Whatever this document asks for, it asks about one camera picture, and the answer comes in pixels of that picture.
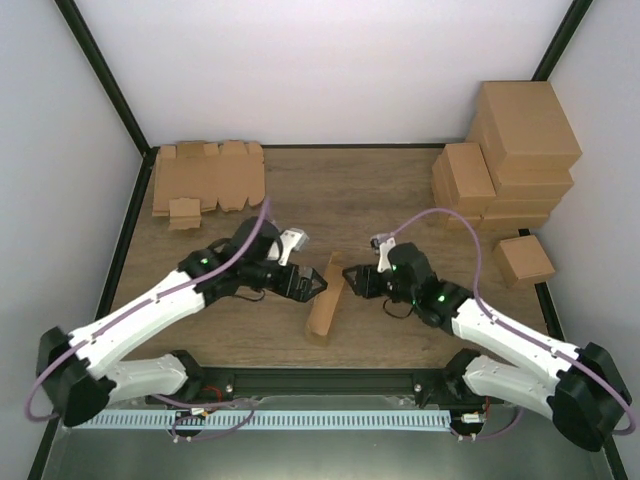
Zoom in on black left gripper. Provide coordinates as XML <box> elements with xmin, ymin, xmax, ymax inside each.
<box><xmin>242</xmin><ymin>259</ymin><xmax>328</xmax><ymax>304</ymax></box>

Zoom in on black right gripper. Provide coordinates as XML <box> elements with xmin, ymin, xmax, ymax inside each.
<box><xmin>344</xmin><ymin>263</ymin><xmax>418</xmax><ymax>305</ymax></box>

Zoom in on brown cardboard box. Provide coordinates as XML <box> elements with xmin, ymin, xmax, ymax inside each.
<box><xmin>304</xmin><ymin>251</ymin><xmax>345</xmax><ymax>346</ymax></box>

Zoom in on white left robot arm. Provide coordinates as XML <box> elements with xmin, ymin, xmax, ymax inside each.
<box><xmin>36</xmin><ymin>217</ymin><xmax>327</xmax><ymax>427</ymax></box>

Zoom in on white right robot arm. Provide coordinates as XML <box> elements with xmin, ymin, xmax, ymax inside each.
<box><xmin>343</xmin><ymin>240</ymin><xmax>632</xmax><ymax>452</ymax></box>

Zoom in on medium folded cardboard box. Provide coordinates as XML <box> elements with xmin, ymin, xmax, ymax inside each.
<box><xmin>432</xmin><ymin>143</ymin><xmax>496</xmax><ymax>218</ymax></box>

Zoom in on small single cardboard box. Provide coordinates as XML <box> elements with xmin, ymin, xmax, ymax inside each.
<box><xmin>493</xmin><ymin>235</ymin><xmax>555</xmax><ymax>288</ymax></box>

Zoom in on large top cardboard box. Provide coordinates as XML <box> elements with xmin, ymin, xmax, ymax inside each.
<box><xmin>467</xmin><ymin>81</ymin><xmax>582</xmax><ymax>173</ymax></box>

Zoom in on stack of flat cardboard blanks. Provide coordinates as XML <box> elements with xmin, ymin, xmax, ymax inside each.
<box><xmin>152</xmin><ymin>140</ymin><xmax>266</xmax><ymax>217</ymax></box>

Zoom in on small loose cardboard flap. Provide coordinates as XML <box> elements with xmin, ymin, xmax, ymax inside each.
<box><xmin>169</xmin><ymin>198</ymin><xmax>201</xmax><ymax>230</ymax></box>

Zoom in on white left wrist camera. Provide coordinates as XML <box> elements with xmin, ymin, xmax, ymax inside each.
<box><xmin>269</xmin><ymin>228</ymin><xmax>309</xmax><ymax>266</ymax></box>

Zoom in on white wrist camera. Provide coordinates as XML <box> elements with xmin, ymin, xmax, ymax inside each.
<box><xmin>269</xmin><ymin>228</ymin><xmax>309</xmax><ymax>266</ymax></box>
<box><xmin>370</xmin><ymin>233</ymin><xmax>396</xmax><ymax>273</ymax></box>

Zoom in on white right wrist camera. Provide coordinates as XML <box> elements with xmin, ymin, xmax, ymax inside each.
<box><xmin>370</xmin><ymin>233</ymin><xmax>396</xmax><ymax>273</ymax></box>

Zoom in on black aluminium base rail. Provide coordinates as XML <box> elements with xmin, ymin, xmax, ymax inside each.
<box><xmin>169</xmin><ymin>367</ymin><xmax>502</xmax><ymax>408</ymax></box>

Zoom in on light blue slotted cable duct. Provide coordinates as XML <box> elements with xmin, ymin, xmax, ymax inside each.
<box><xmin>80</xmin><ymin>410</ymin><xmax>451</xmax><ymax>433</ymax></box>

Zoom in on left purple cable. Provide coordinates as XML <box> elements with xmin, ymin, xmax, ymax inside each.
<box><xmin>23</xmin><ymin>196</ymin><xmax>274</xmax><ymax>444</ymax></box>

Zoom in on black frame post left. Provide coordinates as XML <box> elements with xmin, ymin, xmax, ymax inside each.
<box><xmin>53</xmin><ymin>0</ymin><xmax>151</xmax><ymax>156</ymax></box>

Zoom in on black frame post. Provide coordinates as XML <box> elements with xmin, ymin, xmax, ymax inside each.
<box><xmin>531</xmin><ymin>0</ymin><xmax>593</xmax><ymax>81</ymax></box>
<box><xmin>53</xmin><ymin>0</ymin><xmax>151</xmax><ymax>156</ymax></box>

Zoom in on black frame post right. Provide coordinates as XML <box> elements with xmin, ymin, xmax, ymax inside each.
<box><xmin>531</xmin><ymin>0</ymin><xmax>593</xmax><ymax>81</ymax></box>

